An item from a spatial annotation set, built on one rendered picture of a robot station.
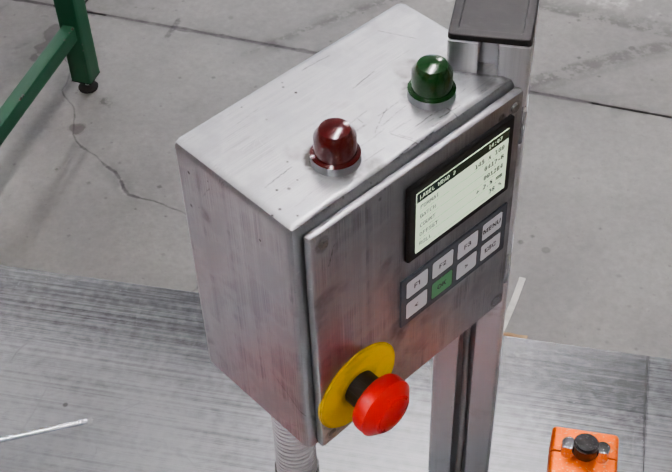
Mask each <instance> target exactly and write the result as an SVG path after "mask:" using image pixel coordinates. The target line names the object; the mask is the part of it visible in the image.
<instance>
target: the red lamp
mask: <svg viewBox="0 0 672 472"><path fill-rule="evenodd" d="M310 163H311V166H312V167H313V169H314V170H315V171H316V172H318V173H320V174H322V175H324V176H328V177H342V176H346V175H349V174H351V173H353V172H354V171H355V170H356V169H357V168H358V167H359V166H360V164H361V147H360V145H359V144H358V143H357V132H356V130H355V129H354V127H353V126H352V125H351V124H350V123H349V122H347V121H346V120H344V119H342V118H328V119H326V120H324V121H322V122H321V123H320V125H319V126H318V127H317V128H316V129H315V131H314V133H313V145H312V146H311V148H310Z"/></svg>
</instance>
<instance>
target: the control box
mask: <svg viewBox="0 0 672 472"><path fill-rule="evenodd" d="M447 38H448V29H446V28H445V27H443V26H441V25H439V24H438V23H436V22H434V21H433V20H431V19H429V18H428V17H426V16H424V15H422V14H421V13H419V12H417V11H416V10H414V9H412V8H411V7H409V6H407V5H406V4H396V5H395V6H393V7H391V8H390V9H388V10H386V11H385V12H383V13H381V14H380V15H378V16H377V17H375V18H373V19H372V20H370V21H368V22H367V23H365V24H364V25H362V26H360V27H359V28H357V29H355V30H354V31H352V32H351V33H349V34H347V35H346V36H344V37H342V38H341V39H339V40H337V41H336V42H334V43H333V44H331V45H329V46H328V47H326V48H324V49H323V50H321V51H320V52H318V53H316V54H315V55H313V56H311V57H310V58H308V59H307V60H305V61H303V62H302V63H300V64H298V65H297V66H295V67H294V68H292V69H290V70H289V71H287V72H285V73H284V74H282V75H280V76H279V77H277V78H276V79H274V80H272V81H271V82H269V83H267V84H266V85H264V86H263V87H261V88H259V89H258V90H256V91H254V92H253V93H251V94H250V95H248V96H246V97H245V98H243V99H241V100H240V101H238V102H237V103H235V104H233V105H232V106H230V107H228V108H227V109H225V110H223V111H222V112H220V113H219V114H217V115H215V116H214V117H212V118H210V119H209V120H207V121H206V122H204V123H202V124H201V125H199V126H197V127H196V128H194V129H193V130H191V131H189V132H188V133H186V134H184V135H183V136H181V137H179V139H178V140H177V141H176V143H175V150H176V156H177V162H178V168H179V174H180V180H181V186H182V192H183V198H184V204H185V210H186V216H187V223H188V229H189V235H190V241H191V247H192V253H193V259H194V265H195V271H196V277H197V283H198V289H199V295H200V301H201V307H202V313H203V319H204V325H205V331H206V338H207V344H208V350H209V356H210V360H211V362H212V363H213V364H214V365H215V366H216V367H217V368H218V369H219V370H221V371H222V372H223V373H224V374H225V375H226V376H227V377H228V378H230V379H231V380H232V381H233V382H234V383H235V384H236V385H237V386H238V387H240V388H241V389H242V390H243V391H244V392H245V393H246V394H247V395H249V396H250V397H251V398H252V399H253V400H254V401H255V402H256V403H257V404H259V405H260V406H261V407H262V408H263V409H264V410H265V411H266V412H268V413H269V414H270V415H271V416H272V417H273V418H274V419H275V420H276V421H278V422H279V423H280V424H281V425H282V426H283V427H284V428H285V429H287V430H288V431H289V432H290V433H291V434H292V435H293V436H294V437H295V438H297V439H298V440H299V441H300V442H301V443H302V444H303V445H304V446H306V447H309V448H310V447H312V446H314V445H315V444H317V443H319V444H321V445H322V446H324V445H326V444H327V443H328V442H329V441H331V440H332V439H333V438H334V437H336V436H337V435H338V434H339V433H340V432H342V431H343V430H344V429H345V428H347V427H348V426H349V425H350V424H352V423H353V420H352V414H353V410H354V407H353V406H352V405H351V404H350V403H348V402H347V401H346V399H345V394H346V391H347V389H348V387H349V385H350V384H351V382H352V381H353V380H354V379H355V378H356V377H357V376H358V375H359V374H360V373H362V372H364V371H367V370H369V371H371V372H373V373H374V374H375V375H376V376H377V377H381V376H383V375H385V374H388V373H392V374H397V375H398V376H400V377H401V378H402V379H403V380H406V379H407V378H408V377H409V376H410V375H412V374H413V373H414V372H415V371H417V370H418V369H419V368H420V367H422V366H423V365H424V364H425V363H426V362H428V361H429V360H430V359H431V358H433V357H434V356H435V355H436V354H438V353H439V352H440V351H441V350H442V349H444V348H445V347H446V346H447V345H449V344H450V343H451V342H452V341H454V340H455V339H456V338H457V337H458V336H460V335H461V334H462V333H463V332H465V331H466V330H467V329H468V328H469V327H471V326H472V325H473V324H474V323H476V322H477V321H478V320H479V319H481V318H482V317H483V316H484V315H485V314H487V313H488V312H489V311H490V310H492V309H493V308H494V307H495V306H497V305H498V304H499V303H500V302H501V301H502V294H503V284H504V275H505V265H506V255H507V246H508V236H509V226H510V217H511V207H512V198H513V188H514V178H515V169H516V159H517V149H518V140H519V130H520V121H521V111H522V101H523V90H522V89H521V88H519V87H515V88H514V84H513V82H512V80H511V79H509V78H507V77H504V76H498V75H497V71H498V64H493V63H483V62H478V71H477V73H468V72H459V71H453V81H454V82H455V84H456V98H455V101H454V102H453V104H451V105H450V106H449V107H447V108H445V109H442V110H438V111H426V110H422V109H419V108H417V107H415V106H413V105H412V104H411V103H410V102H409V100H408V98H407V84H408V82H409V81H410V79H411V69H412V67H413V65H414V64H415V63H416V62H417V61H418V60H419V59H420V58H421V57H422V56H425V55H428V54H436V55H440V56H442V57H444V58H445V59H446V60H447ZM510 114H512V115H513V116H514V117H515V119H514V130H513V140H512V150H511V160H510V170H509V180H508V188H507V190H505V191H504V192H503V193H501V194H500V195H499V196H498V197H496V198H495V199H494V200H492V201H491V202H490V203H488V204H487V205H486V206H484V207H483V208H482V209H480V210H479V211H478V212H476V213H475V214H474V215H472V216H471V217H470V218H468V219H467V220H466V221H464V222H463V223H462V224H460V225H459V226H458V227H456V228H455V229H454V230H452V231H451V232H450V233H448V234H447V235H446V236H444V237H443V238H442V239H440V240H439V241H438V242H437V243H435V244H434V245H433V246H431V247H430V248H429V249H427V250H426V251H425V252H423V253H422V254H421V255H419V256H418V257H417V258H415V259H414V260H413V261H411V262H410V263H407V262H405V200H406V189H407V188H408V187H409V186H411V185H412V184H413V183H415V182H416V181H418V180H419V179H420V178H422V177H423V176H425V175H426V174H427V173H429V172H430V171H432V170H433V169H434V168H436V167H437V166H439V165H440V164H441V163H443V162H444V161H446V160H447V159H448V158H450V157H451V156H453V155H454V154H455V153H457V152H458V151H460V150H461V149H462V148H464V147H465V146H467V145H468V144H469V143H471V142H472V141H474V140H475V139H476V138H478V137H479V136H481V135H482V134H483V133H485V132H486V131H488V130H489V129H490V128H492V127H493V126H495V125H496V124H497V123H499V122H500V121H502V120H503V119H504V118H506V117H507V116H509V115H510ZM328 118H342V119H344V120H346V121H347V122H349V123H350V124H351V125H352V126H353V127H354V129H355V130H356V132H357V143H358V144H359V145H360V147H361V164H360V166H359V167H358V168H357V169H356V170H355V171H354V172H353V173H351V174H349V175H346V176H342V177H328V176H324V175H322V174H320V173H318V172H316V171H315V170H314V169H313V167H312V166H311V163H310V148H311V146H312V145H313V133H314V131H315V129H316V128H317V127H318V126H319V125H320V123H321V122H322V121H324V120H326V119H328ZM505 202H507V203H508V205H507V215H506V225H505V235H504V245H503V249H501V250H500V251H499V252H497V253H496V254H495V255H494V256H492V257H491V258H490V259H489V260H487V261H486V262H485V263H483V264H482V265H481V266H480V267H478V268H477V269H476V270H475V271H473V272H472V273H471V274H469V275H468V276H467V277H466V278H464V279H463V280H462V281H461V282H459V283H458V284H457V285H455V286H454V287H453V288H452V289H450V290H449V291H448V292H447V293H445V294H444V295H443V296H441V297H440V298H439V299H438V300H436V301H435V302H434V303H433V304H431V305H430V306H429V307H427V308H426V309H425V310H424V311H422V312H421V313H420V314H419V315H417V316H416V317H415V318H413V319H412V320H411V321H410V322H408V323H407V324H406V325H404V326H403V327H402V328H400V282H401V281H403V280H404V279H405V278H407V277H408V276H409V275H411V274H412V273H413V272H415V271H416V270H417V269H419V268H420V267H421V266H422V265H424V264H425V263H426V262H428V261H429V260H430V259H432V258H433V257H434V256H436V255H437V254H438V253H440V252H441V251H442V250H443V249H445V248H446V247H447V246H449V245H450V244H451V243H453V242H454V241H455V240H457V239H458V238H459V237H461V236H462V235H463V234H465V233H466V232H467V231H468V230H470V229H471V228H472V227H474V226H475V225H476V224H478V223H479V222H480V221H482V220H483V219H484V218H486V217H487V216H488V215H490V214H491V213H492V212H493V211H495V210H496V209H497V208H499V207H500V206H501V205H503V204H504V203H505Z"/></svg>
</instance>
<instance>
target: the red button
mask: <svg viewBox="0 0 672 472"><path fill-rule="evenodd" d="M409 393H410V388H409V384H408V383H407V382H406V381H405V380H403V379H402V378H401V377H400V376H398V375H397V374H392V373H388V374H385V375H383V376H381V377H377V376H376V375H375V374H374V373H373V372H371V371H369V370H367V371H364V372H362V373H360V374H359V375H358V376H357V377H356V378H355V379H354V380H353V381H352V382H351V384H350V385H349V387H348V389H347V391H346V394H345V399H346V401H347V402H348V403H350V404H351V405H352V406H353V407H354V410H353V414H352V420H353V423H354V426H355V427H356V428H357V429H358V430H359V431H361V432H362V433H363V434H364V435H366V436H374V435H378V434H382V433H386V432H388V431H389V430H391V429H392V428H393V427H394V426H395V425H396V424H397V423H398V422H399V421H400V420H401V419H402V417H403V416H404V414H405V412H406V410H407V408H408V405H409Z"/></svg>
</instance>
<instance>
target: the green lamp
mask: <svg viewBox="0 0 672 472"><path fill-rule="evenodd" d="M407 98H408V100H409V102H410V103H411V104H412V105H413V106H415V107H417V108H419V109H422V110H426V111H438V110H442V109H445V108H447V107H449V106H450V105H451V104H453V102H454V101H455V98H456V84H455V82H454V81H453V68H452V66H451V65H450V64H449V62H448V61H447V60H446V59H445V58H444V57H442V56H440V55H436V54H428V55H425V56H422V57H421V58H420V59H419V60H418V61H417V62H416V63H415V64H414V65H413V67H412V69H411V79H410V81H409V82H408V84H407Z"/></svg>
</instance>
